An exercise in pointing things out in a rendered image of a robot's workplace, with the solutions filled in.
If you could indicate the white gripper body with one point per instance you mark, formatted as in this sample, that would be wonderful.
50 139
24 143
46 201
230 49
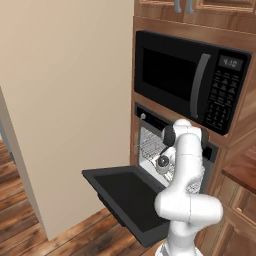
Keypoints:
162 170

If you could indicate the black built-in oven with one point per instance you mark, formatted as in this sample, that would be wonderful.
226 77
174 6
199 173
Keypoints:
150 133

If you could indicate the wooden drawer front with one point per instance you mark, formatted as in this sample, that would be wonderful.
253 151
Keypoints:
245 205

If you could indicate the black microwave door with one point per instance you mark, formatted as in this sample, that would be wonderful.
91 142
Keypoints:
170 73

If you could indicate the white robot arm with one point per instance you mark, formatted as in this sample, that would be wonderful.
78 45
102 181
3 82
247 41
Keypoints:
185 203

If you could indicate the wooden cabinet housing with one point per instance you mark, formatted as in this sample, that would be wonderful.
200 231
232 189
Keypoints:
243 106

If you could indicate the wooden base cupboard door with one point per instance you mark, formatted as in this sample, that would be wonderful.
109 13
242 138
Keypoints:
238 240

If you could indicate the black oven door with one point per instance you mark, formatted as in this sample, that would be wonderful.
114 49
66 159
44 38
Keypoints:
130 200

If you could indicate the black microwave oven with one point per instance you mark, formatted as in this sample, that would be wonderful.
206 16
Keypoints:
186 76

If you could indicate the silver oven knob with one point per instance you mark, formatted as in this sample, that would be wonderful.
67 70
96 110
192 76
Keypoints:
142 116

